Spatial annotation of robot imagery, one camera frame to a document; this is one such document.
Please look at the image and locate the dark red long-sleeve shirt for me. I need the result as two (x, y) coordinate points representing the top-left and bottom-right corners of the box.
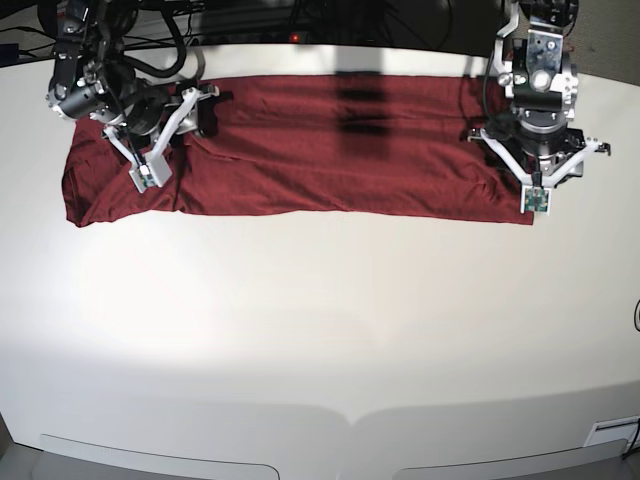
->
(61, 74), (533, 227)

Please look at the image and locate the black power strip red switch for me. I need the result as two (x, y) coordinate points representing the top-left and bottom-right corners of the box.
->
(189, 31), (306, 46)

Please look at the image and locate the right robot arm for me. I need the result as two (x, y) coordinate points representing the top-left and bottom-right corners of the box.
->
(46, 1), (220, 192)

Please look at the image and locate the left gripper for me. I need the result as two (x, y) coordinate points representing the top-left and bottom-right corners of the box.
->
(467, 126), (611, 195)

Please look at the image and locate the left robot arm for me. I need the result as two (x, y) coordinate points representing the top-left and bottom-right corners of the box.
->
(467, 1), (611, 214)

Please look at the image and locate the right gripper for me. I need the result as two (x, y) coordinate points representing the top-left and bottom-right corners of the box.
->
(102, 84), (220, 174)

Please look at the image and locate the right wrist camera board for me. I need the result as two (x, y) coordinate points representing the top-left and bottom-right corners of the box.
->
(129, 157), (172, 193)

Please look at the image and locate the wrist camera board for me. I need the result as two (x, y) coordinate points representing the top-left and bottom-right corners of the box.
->
(520, 185), (552, 215)
(129, 157), (172, 193)

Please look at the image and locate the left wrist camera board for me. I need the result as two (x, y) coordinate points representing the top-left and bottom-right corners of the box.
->
(520, 185), (552, 215)

